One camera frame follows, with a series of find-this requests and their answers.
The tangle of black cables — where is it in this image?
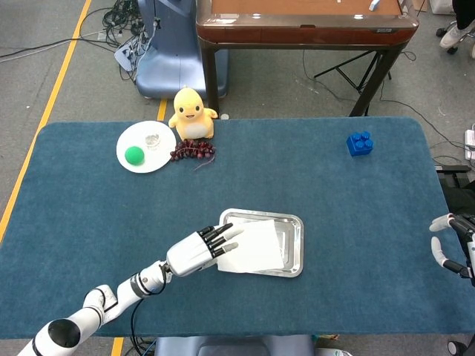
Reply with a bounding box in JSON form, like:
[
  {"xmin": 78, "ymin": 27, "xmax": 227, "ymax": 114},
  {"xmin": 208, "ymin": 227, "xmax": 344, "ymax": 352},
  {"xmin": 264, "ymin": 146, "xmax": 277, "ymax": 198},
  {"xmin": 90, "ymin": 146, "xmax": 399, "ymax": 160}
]
[{"xmin": 99, "ymin": 0, "xmax": 157, "ymax": 81}]

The green ball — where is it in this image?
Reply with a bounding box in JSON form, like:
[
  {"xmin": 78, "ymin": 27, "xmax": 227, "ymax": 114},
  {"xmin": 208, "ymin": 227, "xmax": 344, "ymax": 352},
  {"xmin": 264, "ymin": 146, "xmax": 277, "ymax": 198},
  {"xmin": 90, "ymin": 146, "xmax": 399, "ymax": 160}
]
[{"xmin": 124, "ymin": 145, "xmax": 145, "ymax": 166}]

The white round plate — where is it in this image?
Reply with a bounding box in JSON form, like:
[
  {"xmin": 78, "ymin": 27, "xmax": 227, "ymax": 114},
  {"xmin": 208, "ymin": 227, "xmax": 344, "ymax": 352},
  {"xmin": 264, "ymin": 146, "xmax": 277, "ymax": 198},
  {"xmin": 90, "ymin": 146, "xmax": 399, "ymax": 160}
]
[{"xmin": 116, "ymin": 120, "xmax": 177, "ymax": 174}]

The grey blue robot torso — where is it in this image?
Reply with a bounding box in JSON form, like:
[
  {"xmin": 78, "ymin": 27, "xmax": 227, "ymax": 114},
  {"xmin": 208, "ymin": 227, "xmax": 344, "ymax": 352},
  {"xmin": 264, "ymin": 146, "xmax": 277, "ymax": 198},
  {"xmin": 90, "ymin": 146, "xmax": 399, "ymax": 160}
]
[{"xmin": 154, "ymin": 334, "xmax": 316, "ymax": 356}]

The white paper sheet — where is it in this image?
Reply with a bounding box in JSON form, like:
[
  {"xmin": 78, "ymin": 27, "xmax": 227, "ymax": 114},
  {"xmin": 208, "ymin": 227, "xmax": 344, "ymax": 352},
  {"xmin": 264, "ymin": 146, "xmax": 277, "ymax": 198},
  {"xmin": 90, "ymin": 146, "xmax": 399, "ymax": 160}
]
[{"xmin": 216, "ymin": 219, "xmax": 286, "ymax": 274}]

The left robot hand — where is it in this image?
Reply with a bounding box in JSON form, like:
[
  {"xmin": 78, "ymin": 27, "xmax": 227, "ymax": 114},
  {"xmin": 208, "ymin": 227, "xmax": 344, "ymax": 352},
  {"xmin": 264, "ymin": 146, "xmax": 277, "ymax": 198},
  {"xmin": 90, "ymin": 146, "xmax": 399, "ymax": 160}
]
[{"xmin": 166, "ymin": 222, "xmax": 245, "ymax": 278}]

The white power strip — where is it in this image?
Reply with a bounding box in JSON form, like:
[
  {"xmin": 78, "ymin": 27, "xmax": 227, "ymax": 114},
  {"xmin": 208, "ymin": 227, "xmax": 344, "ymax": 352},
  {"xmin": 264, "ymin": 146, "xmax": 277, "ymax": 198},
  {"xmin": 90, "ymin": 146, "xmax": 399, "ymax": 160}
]
[{"xmin": 464, "ymin": 128, "xmax": 475, "ymax": 160}]

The blue grey machine base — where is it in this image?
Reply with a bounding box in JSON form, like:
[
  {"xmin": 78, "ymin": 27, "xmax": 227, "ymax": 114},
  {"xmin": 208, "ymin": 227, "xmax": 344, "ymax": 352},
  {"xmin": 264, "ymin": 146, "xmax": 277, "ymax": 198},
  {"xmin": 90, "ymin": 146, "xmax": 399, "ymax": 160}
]
[{"xmin": 135, "ymin": 0, "xmax": 229, "ymax": 100}]

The seated person in black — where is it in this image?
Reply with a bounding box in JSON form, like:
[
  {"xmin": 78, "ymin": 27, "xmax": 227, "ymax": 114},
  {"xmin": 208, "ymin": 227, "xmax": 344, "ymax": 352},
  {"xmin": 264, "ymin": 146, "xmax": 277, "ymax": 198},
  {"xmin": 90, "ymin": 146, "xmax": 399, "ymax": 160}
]
[{"xmin": 439, "ymin": 0, "xmax": 475, "ymax": 59}]

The blue building block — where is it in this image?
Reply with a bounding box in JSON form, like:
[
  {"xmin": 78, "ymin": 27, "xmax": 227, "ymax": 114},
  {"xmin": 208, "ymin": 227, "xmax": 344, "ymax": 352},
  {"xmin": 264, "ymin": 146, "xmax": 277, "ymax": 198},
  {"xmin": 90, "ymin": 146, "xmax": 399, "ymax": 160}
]
[{"xmin": 346, "ymin": 131, "xmax": 375, "ymax": 158}]

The blue felt table cover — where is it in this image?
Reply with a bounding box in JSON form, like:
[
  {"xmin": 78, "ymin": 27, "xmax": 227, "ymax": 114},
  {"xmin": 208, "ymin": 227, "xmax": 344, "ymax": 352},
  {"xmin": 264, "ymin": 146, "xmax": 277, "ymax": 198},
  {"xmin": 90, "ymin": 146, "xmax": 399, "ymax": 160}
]
[{"xmin": 0, "ymin": 116, "xmax": 461, "ymax": 339}]

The brown mahjong table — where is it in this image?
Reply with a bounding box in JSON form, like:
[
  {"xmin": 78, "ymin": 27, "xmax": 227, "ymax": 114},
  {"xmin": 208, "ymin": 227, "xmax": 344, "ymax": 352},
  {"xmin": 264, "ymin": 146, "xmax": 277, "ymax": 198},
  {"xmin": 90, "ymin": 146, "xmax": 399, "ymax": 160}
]
[{"xmin": 195, "ymin": 0, "xmax": 420, "ymax": 118}]

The bunch of red grapes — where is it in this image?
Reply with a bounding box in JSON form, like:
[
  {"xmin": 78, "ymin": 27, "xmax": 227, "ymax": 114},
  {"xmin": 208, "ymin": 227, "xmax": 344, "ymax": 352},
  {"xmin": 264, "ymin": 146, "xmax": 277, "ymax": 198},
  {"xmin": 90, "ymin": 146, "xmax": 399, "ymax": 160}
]
[{"xmin": 169, "ymin": 139, "xmax": 217, "ymax": 172}]

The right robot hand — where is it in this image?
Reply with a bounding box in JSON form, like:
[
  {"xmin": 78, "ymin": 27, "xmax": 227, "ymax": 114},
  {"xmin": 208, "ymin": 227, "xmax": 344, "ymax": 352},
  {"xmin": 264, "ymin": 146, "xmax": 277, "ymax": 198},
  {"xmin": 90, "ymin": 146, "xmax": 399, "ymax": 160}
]
[{"xmin": 429, "ymin": 213, "xmax": 475, "ymax": 286}]

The stainless steel tray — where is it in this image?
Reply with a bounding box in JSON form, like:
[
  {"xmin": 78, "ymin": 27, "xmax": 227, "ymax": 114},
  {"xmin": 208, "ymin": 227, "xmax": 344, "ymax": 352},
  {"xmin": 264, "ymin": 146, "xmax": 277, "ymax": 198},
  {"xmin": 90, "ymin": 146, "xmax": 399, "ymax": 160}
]
[{"xmin": 218, "ymin": 208, "xmax": 304, "ymax": 278}]

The yellow plush duck toy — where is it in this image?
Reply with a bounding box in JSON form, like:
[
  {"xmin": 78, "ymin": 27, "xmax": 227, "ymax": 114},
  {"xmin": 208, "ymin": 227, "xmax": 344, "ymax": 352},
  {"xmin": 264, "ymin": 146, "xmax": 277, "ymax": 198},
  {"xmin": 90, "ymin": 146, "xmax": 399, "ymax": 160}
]
[{"xmin": 168, "ymin": 85, "xmax": 219, "ymax": 141}]

